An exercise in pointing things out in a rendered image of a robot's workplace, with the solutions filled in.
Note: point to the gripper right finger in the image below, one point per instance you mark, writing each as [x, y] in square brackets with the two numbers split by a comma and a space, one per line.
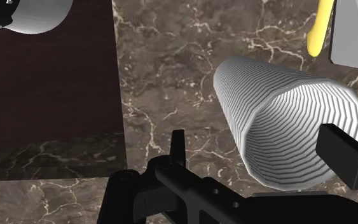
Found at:
[349, 158]

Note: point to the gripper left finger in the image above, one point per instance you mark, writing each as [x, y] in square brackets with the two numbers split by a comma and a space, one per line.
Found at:
[178, 192]

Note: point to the white ribbed cup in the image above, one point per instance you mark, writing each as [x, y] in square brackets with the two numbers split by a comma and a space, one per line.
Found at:
[278, 124]

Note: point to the white box appliance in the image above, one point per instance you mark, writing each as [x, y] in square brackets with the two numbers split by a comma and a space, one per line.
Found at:
[357, 34]

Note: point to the yellow banana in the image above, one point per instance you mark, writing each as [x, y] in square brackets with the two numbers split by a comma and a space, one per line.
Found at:
[319, 28]

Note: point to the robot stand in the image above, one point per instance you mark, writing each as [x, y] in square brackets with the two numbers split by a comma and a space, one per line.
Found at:
[48, 86]

